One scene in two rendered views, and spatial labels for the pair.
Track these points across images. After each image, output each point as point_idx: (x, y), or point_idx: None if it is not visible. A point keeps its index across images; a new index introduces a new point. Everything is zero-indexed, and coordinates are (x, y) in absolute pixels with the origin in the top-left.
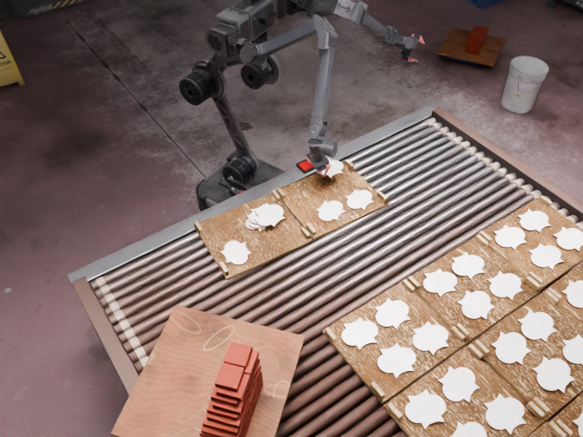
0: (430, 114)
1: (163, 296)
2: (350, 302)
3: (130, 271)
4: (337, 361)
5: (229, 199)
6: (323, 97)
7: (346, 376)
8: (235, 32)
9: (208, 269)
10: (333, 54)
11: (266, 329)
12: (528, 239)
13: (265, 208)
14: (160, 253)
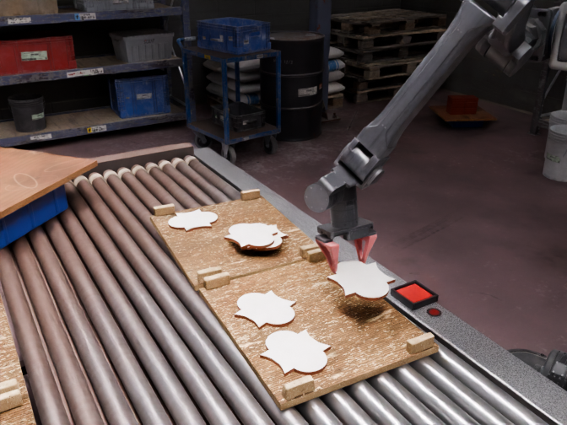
0: None
1: (151, 189)
2: (42, 331)
3: (200, 174)
4: None
5: (316, 223)
6: (392, 98)
7: None
8: (537, 13)
9: (178, 210)
10: (472, 24)
11: (6, 205)
12: None
13: (269, 230)
14: (219, 184)
